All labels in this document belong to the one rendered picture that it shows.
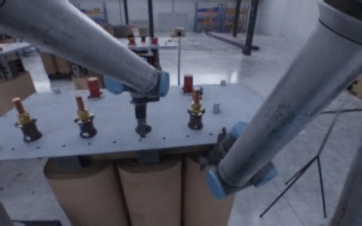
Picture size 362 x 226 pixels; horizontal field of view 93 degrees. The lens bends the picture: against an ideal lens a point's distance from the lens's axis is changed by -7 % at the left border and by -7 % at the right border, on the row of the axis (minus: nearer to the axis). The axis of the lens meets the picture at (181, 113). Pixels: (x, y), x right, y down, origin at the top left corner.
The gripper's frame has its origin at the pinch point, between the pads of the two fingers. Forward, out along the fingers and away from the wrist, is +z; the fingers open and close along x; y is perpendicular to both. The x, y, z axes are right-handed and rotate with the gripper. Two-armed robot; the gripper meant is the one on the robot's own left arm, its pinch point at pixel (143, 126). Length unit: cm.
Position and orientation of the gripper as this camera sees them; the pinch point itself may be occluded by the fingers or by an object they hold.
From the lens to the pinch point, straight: 94.4
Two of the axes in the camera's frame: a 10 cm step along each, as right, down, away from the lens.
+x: 1.5, 4.8, -8.7
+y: -9.9, 0.6, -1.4
